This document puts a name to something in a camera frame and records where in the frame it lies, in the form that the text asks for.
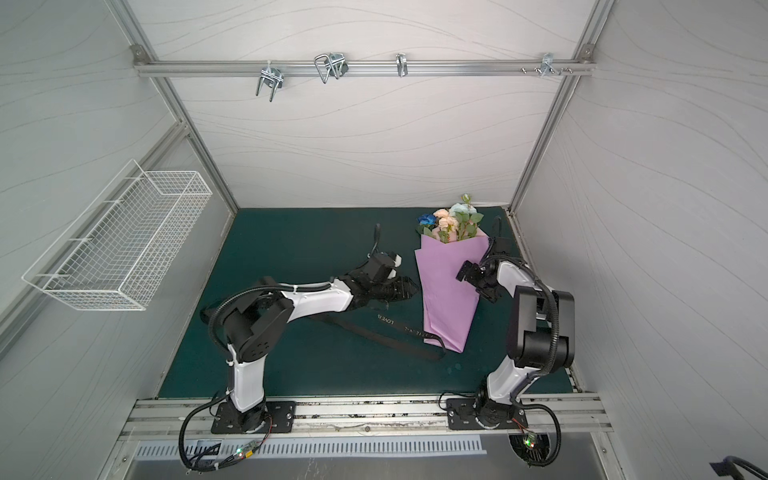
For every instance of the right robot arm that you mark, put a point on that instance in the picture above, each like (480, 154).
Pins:
(540, 337)

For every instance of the metal U-bolt clamp left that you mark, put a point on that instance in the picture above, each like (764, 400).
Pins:
(271, 79)

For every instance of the blue fake flower stem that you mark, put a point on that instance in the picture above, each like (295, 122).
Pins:
(426, 224)

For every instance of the metal U-bolt clamp middle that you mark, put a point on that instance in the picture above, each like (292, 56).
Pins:
(331, 65)

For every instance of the white vent grille strip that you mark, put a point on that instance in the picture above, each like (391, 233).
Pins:
(322, 447)

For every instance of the mint fake flower stem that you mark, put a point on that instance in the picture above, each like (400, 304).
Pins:
(467, 218)

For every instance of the metal bolt clamp right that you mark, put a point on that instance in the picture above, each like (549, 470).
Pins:
(547, 68)

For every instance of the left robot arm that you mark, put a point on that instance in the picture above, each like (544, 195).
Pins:
(247, 325)

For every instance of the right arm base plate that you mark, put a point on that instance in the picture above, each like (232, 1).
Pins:
(465, 413)

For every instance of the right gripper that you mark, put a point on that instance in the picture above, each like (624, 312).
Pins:
(475, 276)

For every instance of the pink purple wrapping paper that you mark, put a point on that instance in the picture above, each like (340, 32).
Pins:
(449, 304)

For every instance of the metal u-bolt clamp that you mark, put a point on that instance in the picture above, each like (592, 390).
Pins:
(271, 79)
(331, 65)

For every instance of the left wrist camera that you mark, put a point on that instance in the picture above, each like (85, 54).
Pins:
(388, 264)

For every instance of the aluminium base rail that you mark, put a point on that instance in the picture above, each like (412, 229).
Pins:
(364, 415)

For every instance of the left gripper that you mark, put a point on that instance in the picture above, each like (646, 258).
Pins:
(404, 289)

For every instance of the white wire basket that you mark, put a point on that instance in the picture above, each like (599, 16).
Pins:
(114, 255)

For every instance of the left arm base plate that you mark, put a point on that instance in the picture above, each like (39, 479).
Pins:
(273, 416)

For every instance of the green table mat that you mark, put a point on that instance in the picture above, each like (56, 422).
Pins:
(314, 358)

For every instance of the aluminium crossbar rail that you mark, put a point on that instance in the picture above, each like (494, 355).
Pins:
(357, 68)

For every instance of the metal bracket clamp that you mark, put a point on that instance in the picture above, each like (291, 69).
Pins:
(401, 65)

